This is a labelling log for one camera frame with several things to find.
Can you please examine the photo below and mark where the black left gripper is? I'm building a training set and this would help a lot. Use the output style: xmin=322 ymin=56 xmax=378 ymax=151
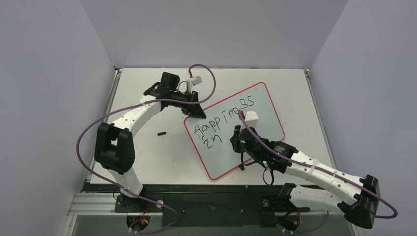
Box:
xmin=170 ymin=90 xmax=206 ymax=119

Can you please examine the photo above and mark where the pink-framed whiteboard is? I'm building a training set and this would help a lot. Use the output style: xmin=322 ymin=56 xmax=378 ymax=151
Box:
xmin=183 ymin=82 xmax=286 ymax=181

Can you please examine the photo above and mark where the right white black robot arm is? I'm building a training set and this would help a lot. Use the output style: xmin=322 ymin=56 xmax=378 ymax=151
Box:
xmin=230 ymin=125 xmax=381 ymax=229

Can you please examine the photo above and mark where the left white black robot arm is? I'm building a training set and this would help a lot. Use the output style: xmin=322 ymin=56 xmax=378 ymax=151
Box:
xmin=94 ymin=72 xmax=207 ymax=211

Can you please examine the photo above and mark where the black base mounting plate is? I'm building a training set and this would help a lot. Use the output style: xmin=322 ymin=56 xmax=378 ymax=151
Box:
xmin=115 ymin=183 xmax=339 ymax=231

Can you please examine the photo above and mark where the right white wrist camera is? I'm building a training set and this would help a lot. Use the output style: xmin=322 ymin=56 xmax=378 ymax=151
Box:
xmin=242 ymin=111 xmax=259 ymax=128

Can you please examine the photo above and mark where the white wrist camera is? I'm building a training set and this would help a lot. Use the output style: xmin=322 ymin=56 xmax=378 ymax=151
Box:
xmin=186 ymin=76 xmax=202 ymax=92
xmin=242 ymin=111 xmax=259 ymax=128

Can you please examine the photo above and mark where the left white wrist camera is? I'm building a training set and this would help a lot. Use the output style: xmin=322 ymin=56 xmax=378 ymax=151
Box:
xmin=186 ymin=76 xmax=202 ymax=92

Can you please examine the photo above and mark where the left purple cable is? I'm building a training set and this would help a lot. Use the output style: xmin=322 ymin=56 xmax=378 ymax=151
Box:
xmin=76 ymin=64 xmax=216 ymax=235

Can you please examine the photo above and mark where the purple cable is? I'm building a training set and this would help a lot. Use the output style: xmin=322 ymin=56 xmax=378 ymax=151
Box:
xmin=76 ymin=64 xmax=216 ymax=235
xmin=237 ymin=110 xmax=398 ymax=219

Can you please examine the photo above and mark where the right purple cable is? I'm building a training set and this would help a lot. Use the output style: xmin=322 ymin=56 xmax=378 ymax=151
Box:
xmin=237 ymin=110 xmax=398 ymax=219

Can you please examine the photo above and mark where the aluminium table frame rail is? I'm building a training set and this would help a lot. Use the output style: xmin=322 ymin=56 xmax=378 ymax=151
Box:
xmin=66 ymin=192 xmax=362 ymax=216

